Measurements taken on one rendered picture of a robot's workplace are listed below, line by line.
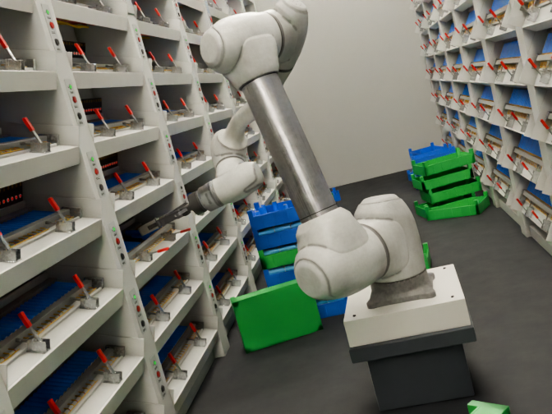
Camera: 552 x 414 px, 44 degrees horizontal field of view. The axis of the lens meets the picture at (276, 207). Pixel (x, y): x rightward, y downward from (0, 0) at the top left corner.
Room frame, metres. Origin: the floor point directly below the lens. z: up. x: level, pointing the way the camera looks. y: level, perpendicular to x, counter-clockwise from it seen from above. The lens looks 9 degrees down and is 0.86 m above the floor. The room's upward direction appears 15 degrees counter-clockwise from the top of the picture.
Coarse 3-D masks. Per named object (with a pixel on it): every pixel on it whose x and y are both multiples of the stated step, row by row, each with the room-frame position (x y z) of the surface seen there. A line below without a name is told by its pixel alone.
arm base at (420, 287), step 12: (420, 276) 1.76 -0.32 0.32; (432, 276) 1.85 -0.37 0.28; (372, 288) 1.81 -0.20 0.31; (384, 288) 1.76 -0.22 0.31; (396, 288) 1.74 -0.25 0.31; (408, 288) 1.74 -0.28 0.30; (420, 288) 1.74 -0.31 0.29; (432, 288) 1.73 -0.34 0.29; (372, 300) 1.77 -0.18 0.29; (384, 300) 1.75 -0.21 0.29; (396, 300) 1.74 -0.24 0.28; (408, 300) 1.73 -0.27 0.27
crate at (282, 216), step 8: (288, 200) 2.79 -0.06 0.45; (256, 208) 2.80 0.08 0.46; (272, 208) 2.81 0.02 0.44; (280, 208) 2.80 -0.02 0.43; (288, 208) 2.60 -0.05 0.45; (248, 216) 2.62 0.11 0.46; (256, 216) 2.62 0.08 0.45; (264, 216) 2.61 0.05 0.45; (272, 216) 2.61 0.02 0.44; (280, 216) 2.60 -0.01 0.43; (288, 216) 2.60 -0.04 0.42; (296, 216) 2.60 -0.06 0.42; (256, 224) 2.62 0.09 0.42; (264, 224) 2.61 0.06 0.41; (272, 224) 2.61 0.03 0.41; (280, 224) 2.61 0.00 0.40
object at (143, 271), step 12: (144, 216) 2.49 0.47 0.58; (156, 216) 2.48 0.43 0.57; (120, 228) 2.31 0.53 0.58; (180, 228) 2.47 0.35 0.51; (180, 240) 2.35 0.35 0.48; (168, 252) 2.20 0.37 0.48; (132, 264) 1.87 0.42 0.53; (144, 264) 2.00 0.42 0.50; (156, 264) 2.07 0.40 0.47; (144, 276) 1.95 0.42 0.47
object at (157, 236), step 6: (162, 228) 2.37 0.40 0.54; (168, 228) 2.41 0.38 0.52; (156, 234) 2.28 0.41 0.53; (150, 240) 2.20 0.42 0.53; (156, 240) 2.26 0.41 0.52; (162, 240) 2.27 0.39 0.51; (138, 246) 2.12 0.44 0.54; (144, 246) 2.13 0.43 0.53; (132, 252) 2.05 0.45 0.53; (132, 258) 2.02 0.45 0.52
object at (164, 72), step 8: (152, 56) 2.73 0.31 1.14; (168, 56) 3.00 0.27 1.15; (152, 64) 3.18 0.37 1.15; (160, 64) 3.17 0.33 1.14; (168, 64) 3.17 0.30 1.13; (176, 64) 3.16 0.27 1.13; (184, 64) 3.16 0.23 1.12; (152, 72) 2.65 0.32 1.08; (160, 72) 2.72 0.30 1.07; (168, 72) 2.97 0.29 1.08; (176, 72) 2.99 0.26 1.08; (184, 72) 3.16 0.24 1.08; (160, 80) 2.67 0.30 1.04; (168, 80) 2.78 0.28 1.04; (176, 80) 2.89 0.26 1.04; (184, 80) 3.02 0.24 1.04
